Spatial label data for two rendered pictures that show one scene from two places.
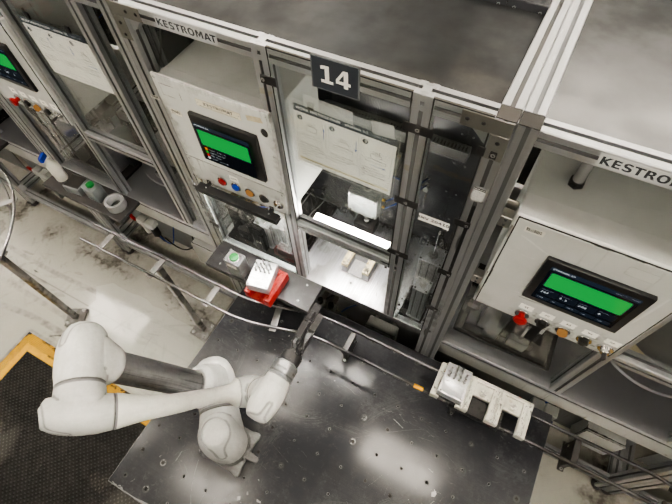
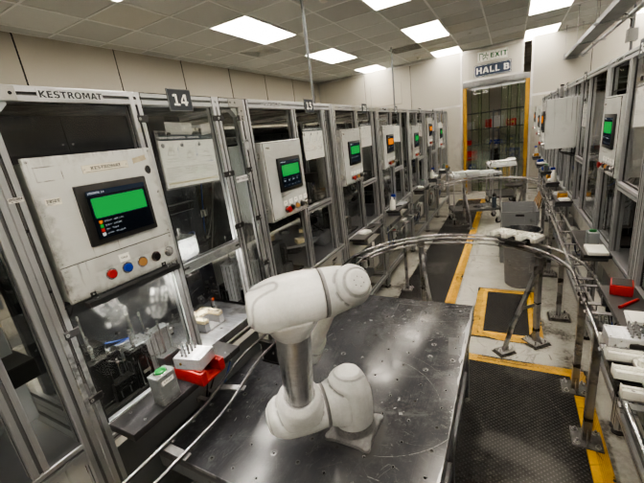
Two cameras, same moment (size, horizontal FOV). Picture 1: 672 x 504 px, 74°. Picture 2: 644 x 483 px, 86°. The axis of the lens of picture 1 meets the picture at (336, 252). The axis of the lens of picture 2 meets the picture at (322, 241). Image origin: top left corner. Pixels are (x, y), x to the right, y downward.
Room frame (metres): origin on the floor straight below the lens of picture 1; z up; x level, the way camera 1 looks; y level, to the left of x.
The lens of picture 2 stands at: (0.38, 1.56, 1.78)
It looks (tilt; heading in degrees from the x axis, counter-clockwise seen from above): 16 degrees down; 269
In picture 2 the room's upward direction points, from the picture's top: 7 degrees counter-clockwise
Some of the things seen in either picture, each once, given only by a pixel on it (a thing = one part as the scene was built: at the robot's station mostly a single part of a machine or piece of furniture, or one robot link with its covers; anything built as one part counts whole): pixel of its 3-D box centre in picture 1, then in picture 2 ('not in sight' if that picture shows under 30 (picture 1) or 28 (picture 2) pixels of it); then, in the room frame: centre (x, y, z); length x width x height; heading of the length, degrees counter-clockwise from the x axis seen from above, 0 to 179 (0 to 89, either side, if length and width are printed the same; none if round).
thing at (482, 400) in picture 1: (479, 401); not in sight; (0.41, -0.53, 0.84); 0.36 x 0.14 x 0.10; 59
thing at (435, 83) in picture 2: not in sight; (387, 136); (-1.90, -8.03, 1.65); 3.78 x 0.08 x 3.30; 149
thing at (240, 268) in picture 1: (238, 262); (162, 383); (1.03, 0.43, 0.97); 0.08 x 0.08 x 0.12; 59
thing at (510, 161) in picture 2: not in sight; (501, 182); (-3.58, -5.40, 0.48); 0.84 x 0.58 x 0.97; 67
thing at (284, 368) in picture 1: (283, 370); not in sight; (0.49, 0.20, 1.12); 0.09 x 0.06 x 0.09; 59
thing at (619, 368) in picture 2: not in sight; (632, 370); (-0.70, 0.55, 0.84); 0.37 x 0.14 x 0.10; 59
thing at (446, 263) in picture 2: not in sight; (455, 235); (-1.92, -3.80, 0.01); 5.85 x 0.59 x 0.01; 59
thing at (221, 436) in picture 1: (221, 435); (348, 394); (0.34, 0.48, 0.85); 0.18 x 0.16 x 0.22; 12
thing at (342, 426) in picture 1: (335, 448); (349, 364); (0.30, 0.05, 0.66); 1.50 x 1.06 x 0.04; 59
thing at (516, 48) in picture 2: not in sight; (492, 61); (-4.07, -6.75, 2.96); 1.23 x 0.08 x 0.68; 149
